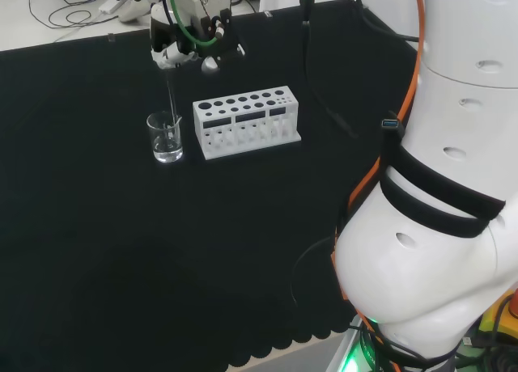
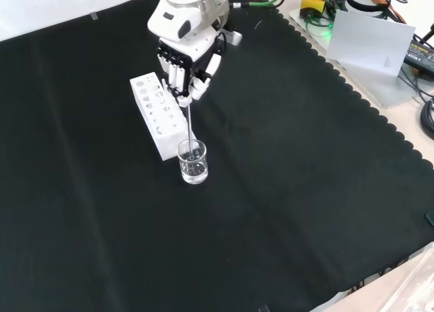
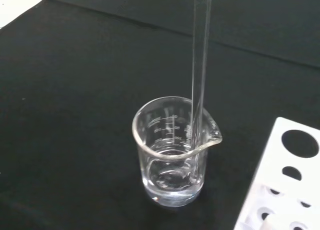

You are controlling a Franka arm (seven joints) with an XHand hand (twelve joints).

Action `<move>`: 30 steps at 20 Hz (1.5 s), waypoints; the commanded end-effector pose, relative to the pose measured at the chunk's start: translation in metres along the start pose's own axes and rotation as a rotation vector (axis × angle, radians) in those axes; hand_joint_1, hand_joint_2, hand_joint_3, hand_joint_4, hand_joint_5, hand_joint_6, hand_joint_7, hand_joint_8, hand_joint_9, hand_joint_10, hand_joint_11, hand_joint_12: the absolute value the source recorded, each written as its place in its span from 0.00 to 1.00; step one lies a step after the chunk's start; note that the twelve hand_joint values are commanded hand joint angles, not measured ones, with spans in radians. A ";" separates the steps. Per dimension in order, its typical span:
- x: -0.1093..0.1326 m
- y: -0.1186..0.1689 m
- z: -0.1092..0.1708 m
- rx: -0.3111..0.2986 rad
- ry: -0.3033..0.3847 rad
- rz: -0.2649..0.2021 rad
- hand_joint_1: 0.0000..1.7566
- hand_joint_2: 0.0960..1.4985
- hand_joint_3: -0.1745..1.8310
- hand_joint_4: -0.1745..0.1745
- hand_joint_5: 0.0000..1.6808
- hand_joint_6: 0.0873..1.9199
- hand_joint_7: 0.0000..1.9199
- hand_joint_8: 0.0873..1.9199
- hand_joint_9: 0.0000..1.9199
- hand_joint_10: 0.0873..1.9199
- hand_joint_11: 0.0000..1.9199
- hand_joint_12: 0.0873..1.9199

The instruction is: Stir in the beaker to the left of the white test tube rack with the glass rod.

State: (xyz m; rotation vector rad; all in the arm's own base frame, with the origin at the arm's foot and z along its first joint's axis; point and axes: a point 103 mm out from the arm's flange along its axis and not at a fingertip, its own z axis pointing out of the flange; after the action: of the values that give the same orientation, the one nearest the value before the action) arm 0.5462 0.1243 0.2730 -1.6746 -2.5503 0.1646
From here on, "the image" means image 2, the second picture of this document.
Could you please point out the white test tube rack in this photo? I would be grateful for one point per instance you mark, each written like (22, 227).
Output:
(166, 146)

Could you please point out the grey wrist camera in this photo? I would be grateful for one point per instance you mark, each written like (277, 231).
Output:
(234, 37)

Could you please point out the clear glass beaker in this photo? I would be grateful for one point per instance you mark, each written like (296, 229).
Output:
(193, 173)

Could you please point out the black bench cloth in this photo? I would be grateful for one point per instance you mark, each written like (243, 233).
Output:
(271, 156)

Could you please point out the yellow stop button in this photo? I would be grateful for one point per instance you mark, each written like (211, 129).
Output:
(312, 3)

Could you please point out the clear plastic cloth clip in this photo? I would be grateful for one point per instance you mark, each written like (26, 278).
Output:
(263, 309)
(94, 16)

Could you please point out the black power adapter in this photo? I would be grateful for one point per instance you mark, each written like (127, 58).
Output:
(420, 54)

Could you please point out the clear plastic sheet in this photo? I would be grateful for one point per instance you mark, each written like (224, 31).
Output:
(390, 285)

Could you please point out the clear glass rod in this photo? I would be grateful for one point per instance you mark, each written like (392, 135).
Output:
(190, 129)

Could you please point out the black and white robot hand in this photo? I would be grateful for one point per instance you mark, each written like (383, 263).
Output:
(200, 51)

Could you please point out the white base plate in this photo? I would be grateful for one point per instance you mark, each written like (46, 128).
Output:
(383, 91)

